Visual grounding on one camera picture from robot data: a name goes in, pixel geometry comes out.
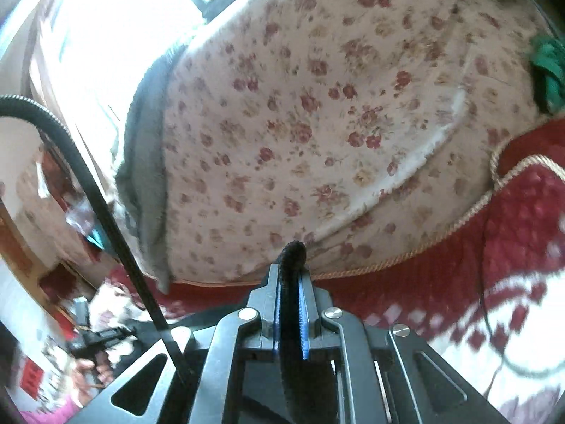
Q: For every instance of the floral beige quilt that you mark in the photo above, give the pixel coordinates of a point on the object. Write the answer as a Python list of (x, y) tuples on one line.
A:
[(362, 128)]

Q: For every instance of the grey fleece garment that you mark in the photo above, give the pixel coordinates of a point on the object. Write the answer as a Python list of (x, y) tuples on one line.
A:
[(141, 177)]

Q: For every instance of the black pants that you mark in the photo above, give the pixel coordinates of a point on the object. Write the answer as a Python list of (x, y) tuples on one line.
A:
[(274, 383)]

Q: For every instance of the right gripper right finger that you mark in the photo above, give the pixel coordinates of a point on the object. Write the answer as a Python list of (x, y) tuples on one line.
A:
[(353, 373)]

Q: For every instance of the green cloth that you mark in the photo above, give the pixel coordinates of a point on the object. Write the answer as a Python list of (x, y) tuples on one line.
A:
[(547, 70)]

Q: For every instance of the window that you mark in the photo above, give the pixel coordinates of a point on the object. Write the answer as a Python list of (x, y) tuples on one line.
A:
[(97, 50)]

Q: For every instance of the left hand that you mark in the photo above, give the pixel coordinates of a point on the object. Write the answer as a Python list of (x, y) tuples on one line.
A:
[(89, 377)]

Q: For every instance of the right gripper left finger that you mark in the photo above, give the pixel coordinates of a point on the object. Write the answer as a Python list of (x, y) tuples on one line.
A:
[(209, 388)]

